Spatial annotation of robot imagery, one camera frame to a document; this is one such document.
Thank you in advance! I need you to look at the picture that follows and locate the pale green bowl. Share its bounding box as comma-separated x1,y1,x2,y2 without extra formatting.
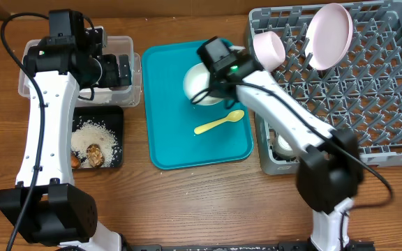
183,63,223,106

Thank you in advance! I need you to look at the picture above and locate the pink bowl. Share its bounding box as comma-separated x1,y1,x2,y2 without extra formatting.
253,31,285,71

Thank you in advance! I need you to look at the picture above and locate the yellow plastic spoon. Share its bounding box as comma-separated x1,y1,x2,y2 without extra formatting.
194,110,245,135

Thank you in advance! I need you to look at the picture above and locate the white rice pile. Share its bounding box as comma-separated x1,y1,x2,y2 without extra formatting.
71,120,122,169

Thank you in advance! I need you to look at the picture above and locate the brown food scrap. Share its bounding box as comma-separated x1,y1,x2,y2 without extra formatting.
87,144,105,168

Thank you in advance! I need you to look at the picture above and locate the orange carrot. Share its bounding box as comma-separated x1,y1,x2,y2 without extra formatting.
70,153,81,169

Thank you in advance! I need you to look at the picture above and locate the pale green cup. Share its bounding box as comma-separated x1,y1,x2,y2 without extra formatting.
273,135,295,160

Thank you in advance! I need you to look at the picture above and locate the pink plate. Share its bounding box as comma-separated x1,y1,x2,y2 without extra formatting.
304,3,353,70

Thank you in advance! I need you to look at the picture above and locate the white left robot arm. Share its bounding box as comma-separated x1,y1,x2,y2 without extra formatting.
0,9,132,250

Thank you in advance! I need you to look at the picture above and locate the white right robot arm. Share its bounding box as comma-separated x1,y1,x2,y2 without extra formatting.
190,36,394,250

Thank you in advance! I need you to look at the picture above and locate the clear plastic bin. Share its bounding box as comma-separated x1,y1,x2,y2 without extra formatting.
17,26,142,108

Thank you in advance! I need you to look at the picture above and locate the black tray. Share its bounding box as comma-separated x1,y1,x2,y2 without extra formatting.
72,106,124,168

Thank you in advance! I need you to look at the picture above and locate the teal serving tray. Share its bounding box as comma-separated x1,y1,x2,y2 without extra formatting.
142,40,253,170

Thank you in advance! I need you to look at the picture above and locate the grey dish rack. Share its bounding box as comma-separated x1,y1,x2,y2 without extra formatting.
247,1,402,167

